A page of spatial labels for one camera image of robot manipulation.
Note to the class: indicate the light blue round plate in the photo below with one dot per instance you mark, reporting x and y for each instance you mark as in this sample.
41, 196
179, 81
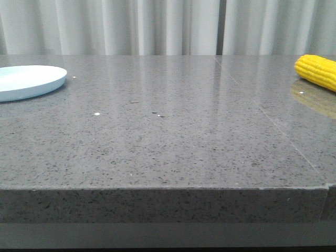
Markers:
23, 82

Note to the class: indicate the white pleated curtain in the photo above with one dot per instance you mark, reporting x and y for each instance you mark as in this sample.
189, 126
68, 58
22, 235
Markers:
167, 27

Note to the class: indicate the yellow corn cob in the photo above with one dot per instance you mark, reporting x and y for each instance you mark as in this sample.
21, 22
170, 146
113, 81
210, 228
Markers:
317, 70

